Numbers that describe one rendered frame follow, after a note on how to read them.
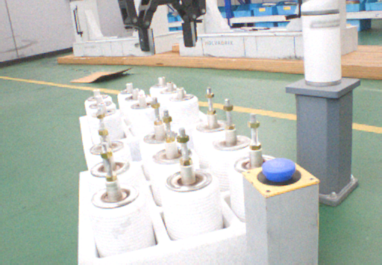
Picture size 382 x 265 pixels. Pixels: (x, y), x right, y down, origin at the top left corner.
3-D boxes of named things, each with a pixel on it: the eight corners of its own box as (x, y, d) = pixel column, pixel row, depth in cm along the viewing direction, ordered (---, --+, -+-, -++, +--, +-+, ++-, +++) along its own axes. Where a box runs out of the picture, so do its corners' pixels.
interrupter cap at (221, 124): (236, 126, 85) (236, 123, 84) (211, 136, 80) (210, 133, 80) (214, 120, 91) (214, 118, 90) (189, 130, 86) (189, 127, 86)
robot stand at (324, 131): (313, 173, 112) (311, 75, 103) (358, 184, 102) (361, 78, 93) (287, 193, 102) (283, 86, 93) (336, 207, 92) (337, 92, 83)
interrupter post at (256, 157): (258, 171, 62) (257, 152, 61) (246, 168, 63) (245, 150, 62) (265, 165, 63) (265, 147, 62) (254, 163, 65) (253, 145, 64)
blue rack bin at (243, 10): (251, 15, 653) (249, 3, 646) (268, 14, 626) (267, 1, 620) (233, 18, 620) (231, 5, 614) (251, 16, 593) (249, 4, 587)
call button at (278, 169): (286, 169, 47) (285, 154, 46) (301, 181, 43) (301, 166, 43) (257, 177, 46) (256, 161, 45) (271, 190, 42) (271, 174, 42)
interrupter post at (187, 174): (192, 178, 62) (190, 159, 61) (198, 184, 60) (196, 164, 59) (179, 181, 61) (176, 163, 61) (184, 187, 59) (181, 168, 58)
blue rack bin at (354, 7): (348, 10, 526) (347, -5, 519) (373, 9, 499) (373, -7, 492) (333, 13, 493) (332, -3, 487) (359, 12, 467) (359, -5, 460)
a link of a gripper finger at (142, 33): (142, 15, 52) (148, 50, 53) (124, 17, 50) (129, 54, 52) (148, 14, 50) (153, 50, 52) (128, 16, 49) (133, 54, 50)
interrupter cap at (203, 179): (201, 169, 65) (201, 165, 65) (220, 185, 59) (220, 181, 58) (159, 180, 63) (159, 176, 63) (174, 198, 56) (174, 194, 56)
